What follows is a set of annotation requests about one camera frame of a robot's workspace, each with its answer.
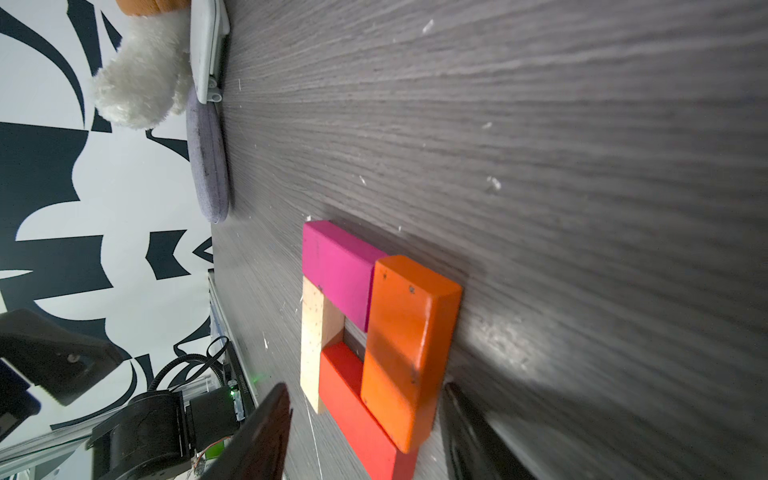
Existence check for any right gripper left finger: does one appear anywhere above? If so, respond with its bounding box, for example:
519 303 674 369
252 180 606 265
201 383 293 480

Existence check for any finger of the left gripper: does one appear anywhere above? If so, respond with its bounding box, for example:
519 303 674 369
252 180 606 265
1 309 123 405

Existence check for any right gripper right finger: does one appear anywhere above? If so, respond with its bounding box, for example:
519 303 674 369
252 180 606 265
440 382 535 480

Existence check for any red block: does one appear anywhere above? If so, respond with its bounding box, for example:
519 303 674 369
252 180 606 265
319 342 418 480

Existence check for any natural wood block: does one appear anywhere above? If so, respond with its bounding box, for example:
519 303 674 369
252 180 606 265
300 277 345 415

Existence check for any orange block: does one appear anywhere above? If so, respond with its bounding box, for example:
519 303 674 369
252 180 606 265
361 255 463 453

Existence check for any magenta block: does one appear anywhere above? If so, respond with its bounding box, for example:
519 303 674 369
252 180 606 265
302 220 388 333

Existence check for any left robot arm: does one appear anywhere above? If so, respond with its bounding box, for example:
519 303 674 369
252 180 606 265
1 309 232 479

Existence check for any grey cylindrical pouch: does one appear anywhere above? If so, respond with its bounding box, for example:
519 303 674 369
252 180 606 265
186 88 230 224

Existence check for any white teddy bear brown shirt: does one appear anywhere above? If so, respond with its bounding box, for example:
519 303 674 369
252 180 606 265
93 0 193 130

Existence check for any white rectangular case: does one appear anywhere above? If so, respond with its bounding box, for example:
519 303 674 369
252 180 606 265
190 0 230 103

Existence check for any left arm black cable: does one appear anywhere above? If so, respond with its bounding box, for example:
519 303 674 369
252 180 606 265
146 335 232 394

